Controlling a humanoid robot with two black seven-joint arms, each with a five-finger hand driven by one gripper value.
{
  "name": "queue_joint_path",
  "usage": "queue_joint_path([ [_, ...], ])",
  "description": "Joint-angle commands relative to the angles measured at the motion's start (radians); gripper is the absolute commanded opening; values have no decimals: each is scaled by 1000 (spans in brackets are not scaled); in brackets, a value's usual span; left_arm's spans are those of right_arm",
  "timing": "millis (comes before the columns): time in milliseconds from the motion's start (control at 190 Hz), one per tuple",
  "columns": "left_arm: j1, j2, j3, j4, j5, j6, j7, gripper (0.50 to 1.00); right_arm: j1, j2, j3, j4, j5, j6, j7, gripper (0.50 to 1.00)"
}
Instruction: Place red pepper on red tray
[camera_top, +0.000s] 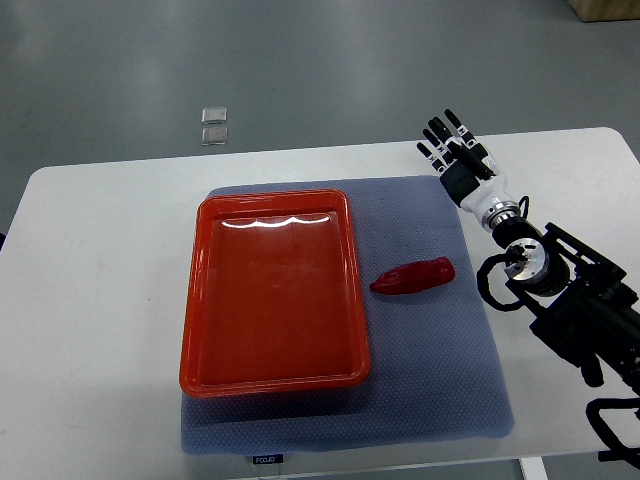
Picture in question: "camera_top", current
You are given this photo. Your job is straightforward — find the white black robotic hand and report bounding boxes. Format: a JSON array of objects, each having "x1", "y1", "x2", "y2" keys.
[{"x1": 416, "y1": 109, "x2": 512, "y2": 215}]

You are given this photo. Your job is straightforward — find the red pepper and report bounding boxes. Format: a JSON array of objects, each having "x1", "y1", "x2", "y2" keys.
[{"x1": 370, "y1": 257, "x2": 456, "y2": 295}]

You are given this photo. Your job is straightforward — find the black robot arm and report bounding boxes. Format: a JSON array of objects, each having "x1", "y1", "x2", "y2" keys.
[{"x1": 417, "y1": 111, "x2": 639, "y2": 392}]

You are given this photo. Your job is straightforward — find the red plastic tray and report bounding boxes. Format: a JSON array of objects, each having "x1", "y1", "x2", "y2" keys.
[{"x1": 179, "y1": 189, "x2": 371, "y2": 399}]

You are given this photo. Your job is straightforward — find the cardboard box corner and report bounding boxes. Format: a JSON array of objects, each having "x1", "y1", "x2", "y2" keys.
[{"x1": 568, "y1": 0, "x2": 639, "y2": 22}]

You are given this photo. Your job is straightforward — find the blue-grey mesh mat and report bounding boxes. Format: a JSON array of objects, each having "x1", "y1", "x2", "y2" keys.
[{"x1": 182, "y1": 176, "x2": 514, "y2": 456}]

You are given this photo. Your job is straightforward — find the upper metal floor plate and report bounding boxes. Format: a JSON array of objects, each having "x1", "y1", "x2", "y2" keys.
[{"x1": 201, "y1": 106, "x2": 228, "y2": 125}]

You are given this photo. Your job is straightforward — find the white table leg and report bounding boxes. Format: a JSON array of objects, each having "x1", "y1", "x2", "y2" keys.
[{"x1": 519, "y1": 457, "x2": 549, "y2": 480}]

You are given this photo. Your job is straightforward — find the black table label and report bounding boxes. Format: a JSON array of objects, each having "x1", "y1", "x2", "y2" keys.
[{"x1": 252, "y1": 454, "x2": 284, "y2": 465}]

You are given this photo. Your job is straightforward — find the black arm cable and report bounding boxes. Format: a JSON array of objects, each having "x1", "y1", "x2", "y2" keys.
[{"x1": 476, "y1": 252, "x2": 534, "y2": 311}]

